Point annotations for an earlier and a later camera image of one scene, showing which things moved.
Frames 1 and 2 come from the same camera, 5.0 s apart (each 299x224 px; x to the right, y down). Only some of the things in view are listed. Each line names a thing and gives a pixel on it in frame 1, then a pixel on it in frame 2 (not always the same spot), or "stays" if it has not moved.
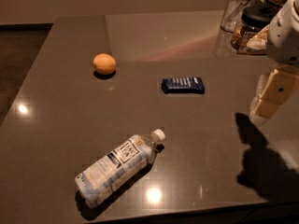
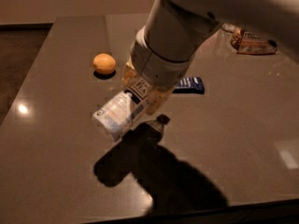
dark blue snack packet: (187, 85) stays
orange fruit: (104, 63) stays
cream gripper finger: (261, 84) to (157, 69)
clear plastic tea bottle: (109, 174) to (131, 107)
